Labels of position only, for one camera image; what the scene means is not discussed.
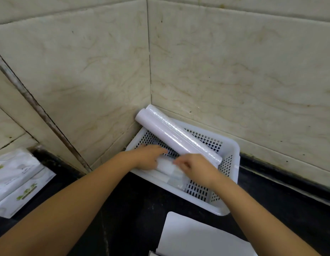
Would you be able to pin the person's right hand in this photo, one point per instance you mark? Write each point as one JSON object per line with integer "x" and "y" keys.
{"x": 201, "y": 169}

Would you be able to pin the white flat sheet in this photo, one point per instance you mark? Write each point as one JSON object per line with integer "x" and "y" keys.
{"x": 197, "y": 237}

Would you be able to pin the white perforated plastic basket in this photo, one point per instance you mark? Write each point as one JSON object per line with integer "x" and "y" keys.
{"x": 229, "y": 154}

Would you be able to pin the person's left fingers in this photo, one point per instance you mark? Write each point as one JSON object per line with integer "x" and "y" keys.
{"x": 159, "y": 151}

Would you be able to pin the small white roll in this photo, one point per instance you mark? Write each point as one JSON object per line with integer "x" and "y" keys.
{"x": 166, "y": 165}

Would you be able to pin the person's left hand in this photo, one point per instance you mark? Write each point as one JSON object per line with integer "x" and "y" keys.
{"x": 146, "y": 157}

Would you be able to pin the clear plastic packet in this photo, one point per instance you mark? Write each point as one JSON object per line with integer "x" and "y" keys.
{"x": 170, "y": 181}

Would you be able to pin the person's right fingers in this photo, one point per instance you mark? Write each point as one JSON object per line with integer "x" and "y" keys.
{"x": 182, "y": 162}

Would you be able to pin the person's right forearm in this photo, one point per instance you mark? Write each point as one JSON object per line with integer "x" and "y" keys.
{"x": 255, "y": 218}

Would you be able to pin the white tissue packet green print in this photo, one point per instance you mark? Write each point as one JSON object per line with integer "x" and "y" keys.
{"x": 23, "y": 195}

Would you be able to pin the shiny plastic-wrapped white roll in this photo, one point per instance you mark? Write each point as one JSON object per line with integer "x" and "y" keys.
{"x": 181, "y": 131}

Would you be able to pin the person's left forearm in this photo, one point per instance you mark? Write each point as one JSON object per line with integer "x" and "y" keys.
{"x": 74, "y": 199}

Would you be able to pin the matte white paper roll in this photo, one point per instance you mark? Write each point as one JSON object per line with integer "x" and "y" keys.
{"x": 165, "y": 135}

